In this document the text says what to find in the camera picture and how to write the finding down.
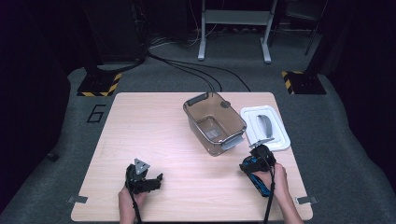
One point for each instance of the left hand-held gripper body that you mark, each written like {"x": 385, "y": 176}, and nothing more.
{"x": 137, "y": 182}

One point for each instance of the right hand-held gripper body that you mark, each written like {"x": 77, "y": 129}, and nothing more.
{"x": 264, "y": 158}

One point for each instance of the blue toy car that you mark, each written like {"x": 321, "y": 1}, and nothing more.
{"x": 261, "y": 186}

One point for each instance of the translucent brown storage box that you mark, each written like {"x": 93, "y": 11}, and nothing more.
{"x": 214, "y": 124}

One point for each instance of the person's left hand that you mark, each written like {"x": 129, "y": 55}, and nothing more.
{"x": 127, "y": 202}

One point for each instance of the person's right hand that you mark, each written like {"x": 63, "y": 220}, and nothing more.
{"x": 280, "y": 183}

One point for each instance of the grey tape piece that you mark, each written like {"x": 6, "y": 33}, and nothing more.
{"x": 77, "y": 199}
{"x": 306, "y": 200}

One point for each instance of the black yellow striped stand base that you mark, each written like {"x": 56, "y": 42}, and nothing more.
{"x": 98, "y": 84}
{"x": 306, "y": 83}

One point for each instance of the dark equipment cabinet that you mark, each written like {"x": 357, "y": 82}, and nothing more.
{"x": 115, "y": 28}

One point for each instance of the white metal stand frame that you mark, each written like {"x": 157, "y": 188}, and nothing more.
{"x": 236, "y": 17}

